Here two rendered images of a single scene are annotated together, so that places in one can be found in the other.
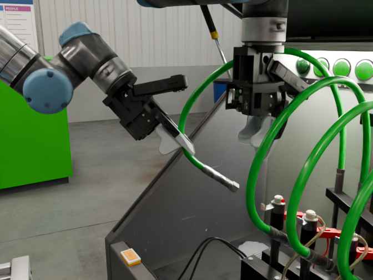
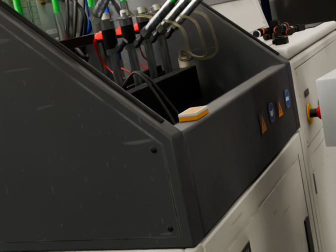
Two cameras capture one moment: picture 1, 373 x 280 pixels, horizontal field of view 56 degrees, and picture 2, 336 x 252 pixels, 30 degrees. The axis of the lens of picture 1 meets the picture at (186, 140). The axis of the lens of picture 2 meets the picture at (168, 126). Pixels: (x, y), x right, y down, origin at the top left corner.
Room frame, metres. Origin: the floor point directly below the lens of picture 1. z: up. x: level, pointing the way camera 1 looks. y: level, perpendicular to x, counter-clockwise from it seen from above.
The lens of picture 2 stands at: (1.26, 0.91, 1.11)
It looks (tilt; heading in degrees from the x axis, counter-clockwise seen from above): 10 degrees down; 238
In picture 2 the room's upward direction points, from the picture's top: 11 degrees counter-clockwise
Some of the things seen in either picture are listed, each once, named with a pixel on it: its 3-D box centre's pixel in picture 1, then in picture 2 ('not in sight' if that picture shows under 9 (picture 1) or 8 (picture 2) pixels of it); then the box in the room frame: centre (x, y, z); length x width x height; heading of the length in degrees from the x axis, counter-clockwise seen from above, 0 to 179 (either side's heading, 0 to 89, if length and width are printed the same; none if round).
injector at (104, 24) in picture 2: (271, 248); (121, 71); (0.66, -0.18, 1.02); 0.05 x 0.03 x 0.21; 122
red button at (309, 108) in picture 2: not in sight; (317, 112); (0.14, -0.19, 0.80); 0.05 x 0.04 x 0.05; 32
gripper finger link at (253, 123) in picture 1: (250, 136); not in sight; (0.64, -0.12, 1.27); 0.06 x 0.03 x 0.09; 122
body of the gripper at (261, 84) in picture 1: (257, 80); not in sight; (0.63, -0.13, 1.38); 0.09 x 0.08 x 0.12; 122
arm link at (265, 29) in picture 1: (265, 32); not in sight; (0.63, -0.13, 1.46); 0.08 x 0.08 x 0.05
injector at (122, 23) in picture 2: (301, 268); (139, 64); (0.59, -0.22, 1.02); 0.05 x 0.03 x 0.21; 122
